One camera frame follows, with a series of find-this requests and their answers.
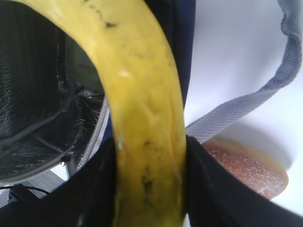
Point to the brown bread roll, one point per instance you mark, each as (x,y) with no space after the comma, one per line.
(251,166)

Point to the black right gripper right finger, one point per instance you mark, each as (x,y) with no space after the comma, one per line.
(215,198)

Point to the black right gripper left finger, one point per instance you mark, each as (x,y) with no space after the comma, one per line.
(85,200)

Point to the navy lunch bag grey trim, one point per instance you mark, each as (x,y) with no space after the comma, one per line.
(43,117)

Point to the yellow banana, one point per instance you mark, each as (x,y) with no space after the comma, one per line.
(134,61)

